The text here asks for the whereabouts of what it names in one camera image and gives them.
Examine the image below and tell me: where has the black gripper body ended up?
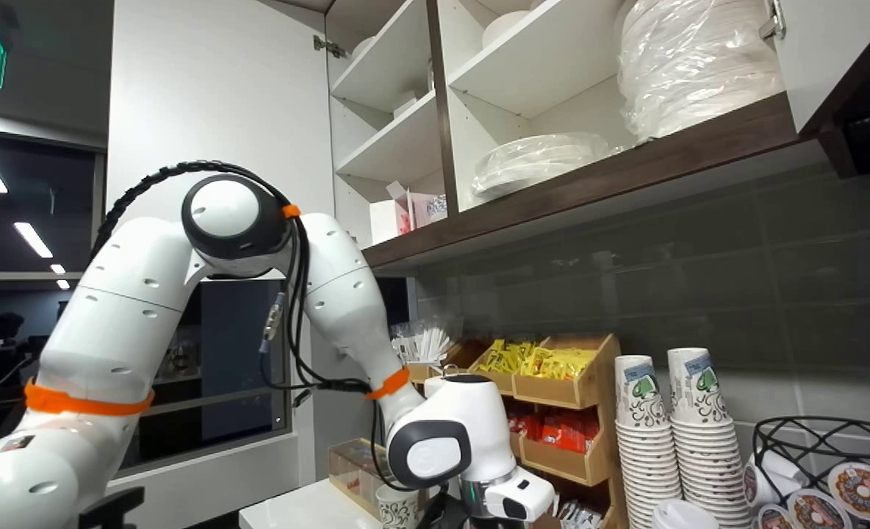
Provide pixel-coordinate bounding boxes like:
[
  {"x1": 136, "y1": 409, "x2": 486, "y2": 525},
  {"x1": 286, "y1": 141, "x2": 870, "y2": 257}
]
[{"x1": 417, "y1": 482, "x2": 476, "y2": 529}]

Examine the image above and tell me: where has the wooden tea box glass lid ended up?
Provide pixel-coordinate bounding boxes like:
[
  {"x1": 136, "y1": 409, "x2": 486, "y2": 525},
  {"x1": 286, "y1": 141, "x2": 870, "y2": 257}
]
[{"x1": 326, "y1": 434, "x2": 401, "y2": 529}]

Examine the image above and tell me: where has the white sugar packet pile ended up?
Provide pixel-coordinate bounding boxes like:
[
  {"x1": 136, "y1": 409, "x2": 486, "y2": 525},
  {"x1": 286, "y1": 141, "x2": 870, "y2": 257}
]
[{"x1": 555, "y1": 500, "x2": 608, "y2": 529}]

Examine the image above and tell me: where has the wooden packet tray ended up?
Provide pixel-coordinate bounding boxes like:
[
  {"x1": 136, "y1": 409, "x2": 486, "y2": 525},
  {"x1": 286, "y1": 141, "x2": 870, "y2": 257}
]
[{"x1": 549, "y1": 475, "x2": 623, "y2": 529}]

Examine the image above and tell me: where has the yellow sweetener packet pile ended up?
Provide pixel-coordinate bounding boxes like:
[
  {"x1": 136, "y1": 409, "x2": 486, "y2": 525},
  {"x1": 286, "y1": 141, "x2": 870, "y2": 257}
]
[
  {"x1": 473, "y1": 337, "x2": 545, "y2": 378},
  {"x1": 517, "y1": 342, "x2": 604, "y2": 385}
]

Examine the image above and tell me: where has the white plastic bag stack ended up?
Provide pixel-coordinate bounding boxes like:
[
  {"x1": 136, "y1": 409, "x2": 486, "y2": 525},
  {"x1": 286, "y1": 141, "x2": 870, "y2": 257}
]
[{"x1": 389, "y1": 323, "x2": 455, "y2": 370}]

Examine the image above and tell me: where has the tiered wooden condiment organizer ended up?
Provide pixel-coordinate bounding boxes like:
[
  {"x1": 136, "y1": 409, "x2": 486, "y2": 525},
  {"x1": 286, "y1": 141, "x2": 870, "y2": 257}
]
[{"x1": 401, "y1": 328, "x2": 627, "y2": 529}]

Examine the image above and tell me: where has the printed paper cup stack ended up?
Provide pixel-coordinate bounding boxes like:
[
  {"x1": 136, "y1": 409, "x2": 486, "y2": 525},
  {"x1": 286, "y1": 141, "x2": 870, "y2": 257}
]
[
  {"x1": 612, "y1": 353, "x2": 686, "y2": 529},
  {"x1": 664, "y1": 342, "x2": 755, "y2": 529}
]

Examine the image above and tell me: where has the dark glass window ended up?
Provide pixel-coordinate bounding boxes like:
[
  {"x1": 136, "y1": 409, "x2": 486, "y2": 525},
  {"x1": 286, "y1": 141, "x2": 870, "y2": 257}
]
[{"x1": 152, "y1": 275, "x2": 293, "y2": 467}]

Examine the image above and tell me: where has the red and white box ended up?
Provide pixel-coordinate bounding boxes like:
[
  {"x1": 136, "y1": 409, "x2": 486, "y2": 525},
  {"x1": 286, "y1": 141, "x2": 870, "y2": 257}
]
[{"x1": 368, "y1": 176, "x2": 451, "y2": 247}]

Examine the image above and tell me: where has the overhead kitchen cabinet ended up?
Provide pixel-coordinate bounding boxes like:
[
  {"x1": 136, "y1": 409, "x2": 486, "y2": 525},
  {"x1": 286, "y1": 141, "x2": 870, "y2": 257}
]
[{"x1": 320, "y1": 0, "x2": 870, "y2": 279}]

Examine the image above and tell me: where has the white bowl stack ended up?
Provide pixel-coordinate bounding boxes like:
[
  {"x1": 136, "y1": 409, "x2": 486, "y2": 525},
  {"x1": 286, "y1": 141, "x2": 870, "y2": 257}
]
[{"x1": 476, "y1": 4, "x2": 539, "y2": 49}]

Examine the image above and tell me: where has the open cabinet door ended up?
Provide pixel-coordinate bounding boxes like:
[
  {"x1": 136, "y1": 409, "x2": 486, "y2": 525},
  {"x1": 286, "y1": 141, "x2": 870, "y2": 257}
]
[
  {"x1": 101, "y1": 0, "x2": 343, "y2": 288},
  {"x1": 773, "y1": 0, "x2": 870, "y2": 135}
]

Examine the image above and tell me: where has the tall plastic wrapped plate stack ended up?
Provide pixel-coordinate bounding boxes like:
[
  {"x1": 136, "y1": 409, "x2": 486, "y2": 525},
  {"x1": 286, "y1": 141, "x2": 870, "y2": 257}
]
[{"x1": 615, "y1": 0, "x2": 787, "y2": 141}]

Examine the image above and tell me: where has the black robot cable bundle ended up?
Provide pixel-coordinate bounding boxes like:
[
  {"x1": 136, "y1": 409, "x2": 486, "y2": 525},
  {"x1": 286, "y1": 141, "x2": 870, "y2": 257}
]
[{"x1": 92, "y1": 157, "x2": 430, "y2": 494}]

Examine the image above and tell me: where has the black wire basket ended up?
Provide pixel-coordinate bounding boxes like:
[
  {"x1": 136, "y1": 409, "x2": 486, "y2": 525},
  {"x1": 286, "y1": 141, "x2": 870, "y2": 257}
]
[{"x1": 749, "y1": 413, "x2": 870, "y2": 529}]

